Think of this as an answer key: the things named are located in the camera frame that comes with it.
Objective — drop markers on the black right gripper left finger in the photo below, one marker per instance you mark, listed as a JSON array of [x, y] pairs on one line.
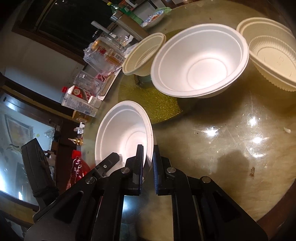
[[89, 210]]

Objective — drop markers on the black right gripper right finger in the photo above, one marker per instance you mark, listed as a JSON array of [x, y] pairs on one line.
[[201, 209]]

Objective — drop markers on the white foam bowl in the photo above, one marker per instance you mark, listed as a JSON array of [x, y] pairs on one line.
[[123, 128], [201, 61]]

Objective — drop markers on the cream ribbed plastic bowl large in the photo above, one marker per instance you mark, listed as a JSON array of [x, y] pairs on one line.
[[271, 49]]

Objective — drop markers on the red plastic cup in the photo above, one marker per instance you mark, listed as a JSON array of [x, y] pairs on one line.
[[77, 154]]

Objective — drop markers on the small white pill jar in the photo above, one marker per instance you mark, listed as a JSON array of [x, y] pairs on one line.
[[94, 101]]

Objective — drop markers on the red white carton box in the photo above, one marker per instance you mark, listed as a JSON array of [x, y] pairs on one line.
[[79, 92]]

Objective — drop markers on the clear glass mug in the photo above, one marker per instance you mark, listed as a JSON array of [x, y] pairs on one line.
[[88, 82]]

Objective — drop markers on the clear plastic bag of jars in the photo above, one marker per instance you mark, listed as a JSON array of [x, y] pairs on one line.
[[106, 54]]

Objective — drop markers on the plate with snacks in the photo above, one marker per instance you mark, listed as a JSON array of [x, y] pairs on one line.
[[153, 19]]

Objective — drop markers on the green plastic bottle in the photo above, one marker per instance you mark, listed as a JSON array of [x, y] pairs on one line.
[[126, 11]]

